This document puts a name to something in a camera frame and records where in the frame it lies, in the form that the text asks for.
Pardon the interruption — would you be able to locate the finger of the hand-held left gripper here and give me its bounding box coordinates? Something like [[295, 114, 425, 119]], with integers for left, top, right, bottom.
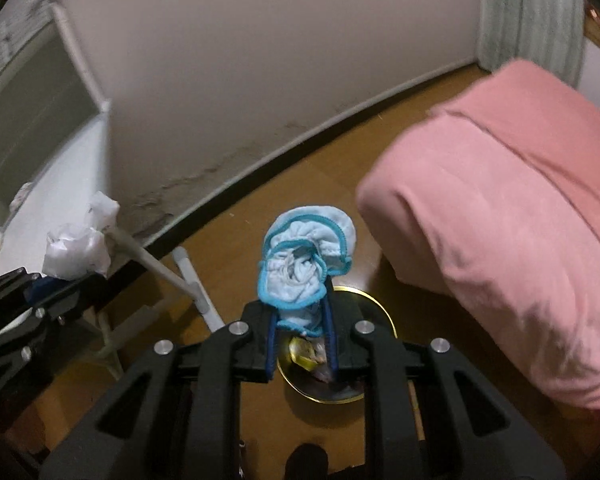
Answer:
[[0, 273, 109, 406], [0, 267, 43, 333]]

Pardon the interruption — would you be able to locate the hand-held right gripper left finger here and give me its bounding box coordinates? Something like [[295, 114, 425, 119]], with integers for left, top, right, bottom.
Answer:
[[40, 300, 281, 480]]

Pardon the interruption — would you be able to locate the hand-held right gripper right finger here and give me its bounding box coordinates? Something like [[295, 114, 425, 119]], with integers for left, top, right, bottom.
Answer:
[[322, 287, 566, 480]]

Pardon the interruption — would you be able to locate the yellow snack bag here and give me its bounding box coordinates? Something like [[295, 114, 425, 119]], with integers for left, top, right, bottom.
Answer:
[[289, 337, 327, 372]]

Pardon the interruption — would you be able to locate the round metal bowl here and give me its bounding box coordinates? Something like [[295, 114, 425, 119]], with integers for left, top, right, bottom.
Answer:
[[275, 285, 398, 403]]

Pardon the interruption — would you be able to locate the white tissue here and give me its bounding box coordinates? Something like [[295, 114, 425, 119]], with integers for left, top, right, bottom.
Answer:
[[42, 191, 122, 279]]

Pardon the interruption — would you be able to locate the light blue trimmed cloth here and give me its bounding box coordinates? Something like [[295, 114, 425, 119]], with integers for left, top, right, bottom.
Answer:
[[257, 205, 357, 337]]

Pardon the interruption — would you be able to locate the white desk hutch shelf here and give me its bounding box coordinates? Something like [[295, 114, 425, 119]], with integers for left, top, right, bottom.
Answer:
[[0, 0, 112, 241]]

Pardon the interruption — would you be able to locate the pink blanket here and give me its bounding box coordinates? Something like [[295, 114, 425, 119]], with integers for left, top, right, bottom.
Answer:
[[355, 60, 600, 411]]

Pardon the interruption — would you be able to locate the grey striped fabric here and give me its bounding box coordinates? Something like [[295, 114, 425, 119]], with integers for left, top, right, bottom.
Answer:
[[477, 0, 586, 86]]

